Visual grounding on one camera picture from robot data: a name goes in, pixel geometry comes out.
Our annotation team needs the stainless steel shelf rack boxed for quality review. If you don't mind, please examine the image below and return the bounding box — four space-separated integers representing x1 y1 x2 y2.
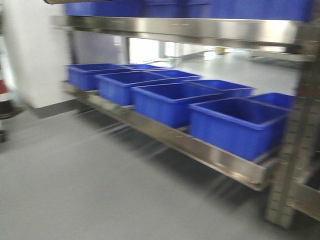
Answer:
48 14 320 230

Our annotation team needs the blue bin row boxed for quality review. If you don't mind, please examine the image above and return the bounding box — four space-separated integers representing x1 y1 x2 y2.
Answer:
94 71 169 106
132 83 223 128
65 63 132 91
189 98 289 161

